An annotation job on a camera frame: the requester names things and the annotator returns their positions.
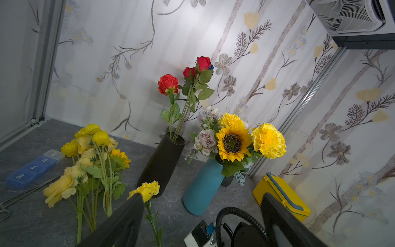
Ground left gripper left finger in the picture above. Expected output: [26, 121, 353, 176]
[77, 193, 145, 247]

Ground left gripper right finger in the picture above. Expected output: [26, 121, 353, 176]
[261, 193, 326, 247]

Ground single yellow marigold stem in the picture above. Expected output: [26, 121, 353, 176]
[128, 181, 164, 247]

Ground yellow rose bunch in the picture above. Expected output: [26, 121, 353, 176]
[43, 138, 119, 244]

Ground yellow sunflower stem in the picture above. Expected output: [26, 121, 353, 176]
[110, 149, 131, 171]

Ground teal vase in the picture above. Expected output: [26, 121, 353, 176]
[183, 159, 224, 216]

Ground black vase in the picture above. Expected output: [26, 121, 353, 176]
[137, 132, 185, 198]

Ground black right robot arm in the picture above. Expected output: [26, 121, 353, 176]
[215, 207, 269, 247]

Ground yellow lidded box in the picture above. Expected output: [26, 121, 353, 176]
[253, 172, 311, 222]

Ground yellow marigold bouquet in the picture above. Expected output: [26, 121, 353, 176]
[186, 107, 287, 177]

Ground blue pill organizer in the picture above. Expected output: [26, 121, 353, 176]
[5, 149, 65, 189]

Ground small metal scissors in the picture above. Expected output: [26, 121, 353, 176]
[1, 176, 61, 222]

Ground red rose bouquet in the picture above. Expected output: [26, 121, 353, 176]
[158, 56, 214, 143]

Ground white air conditioner unit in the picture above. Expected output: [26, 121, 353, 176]
[307, 0, 395, 50]

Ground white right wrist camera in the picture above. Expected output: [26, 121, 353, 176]
[184, 220, 217, 247]

